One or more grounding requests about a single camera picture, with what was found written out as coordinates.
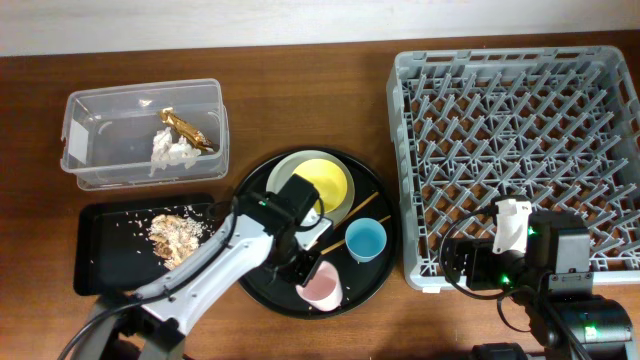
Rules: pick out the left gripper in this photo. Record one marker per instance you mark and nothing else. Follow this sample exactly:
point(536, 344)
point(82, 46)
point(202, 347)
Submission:
point(304, 272)

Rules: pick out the pink cup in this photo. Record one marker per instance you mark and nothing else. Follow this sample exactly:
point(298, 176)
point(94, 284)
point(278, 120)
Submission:
point(324, 289)

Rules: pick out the blue cup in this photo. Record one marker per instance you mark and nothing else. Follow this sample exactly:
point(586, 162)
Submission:
point(366, 240)

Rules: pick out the yellow bowl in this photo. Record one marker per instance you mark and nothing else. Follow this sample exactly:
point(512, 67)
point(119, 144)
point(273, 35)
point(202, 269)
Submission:
point(328, 179)

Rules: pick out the grey plate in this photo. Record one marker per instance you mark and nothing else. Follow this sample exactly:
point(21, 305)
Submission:
point(284, 170)

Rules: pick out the wooden chopstick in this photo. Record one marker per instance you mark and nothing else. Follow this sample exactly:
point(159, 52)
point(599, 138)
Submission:
point(350, 237)
point(357, 208)

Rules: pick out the food scraps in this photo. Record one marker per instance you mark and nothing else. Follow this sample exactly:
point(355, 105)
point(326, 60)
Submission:
point(175, 238)

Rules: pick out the gold foil wrapper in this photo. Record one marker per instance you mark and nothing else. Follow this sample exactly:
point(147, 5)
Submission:
point(191, 133)

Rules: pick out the white tissue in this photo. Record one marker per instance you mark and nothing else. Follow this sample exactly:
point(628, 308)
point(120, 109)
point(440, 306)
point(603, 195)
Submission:
point(167, 152)

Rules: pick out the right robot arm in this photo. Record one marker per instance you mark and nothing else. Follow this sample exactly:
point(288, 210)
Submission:
point(539, 259)

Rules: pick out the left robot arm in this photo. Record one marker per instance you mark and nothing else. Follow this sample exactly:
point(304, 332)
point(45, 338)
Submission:
point(154, 321)

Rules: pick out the grey dishwasher rack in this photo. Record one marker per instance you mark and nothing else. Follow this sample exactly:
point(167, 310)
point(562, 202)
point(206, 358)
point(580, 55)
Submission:
point(558, 125)

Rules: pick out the round black tray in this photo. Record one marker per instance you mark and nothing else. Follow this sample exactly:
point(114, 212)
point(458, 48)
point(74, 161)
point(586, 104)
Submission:
point(360, 281)

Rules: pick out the black rectangular tray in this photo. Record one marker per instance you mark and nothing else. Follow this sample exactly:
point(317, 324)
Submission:
point(113, 250)

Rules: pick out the clear plastic bin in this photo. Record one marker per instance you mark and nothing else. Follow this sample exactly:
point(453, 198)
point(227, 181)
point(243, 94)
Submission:
point(109, 134)

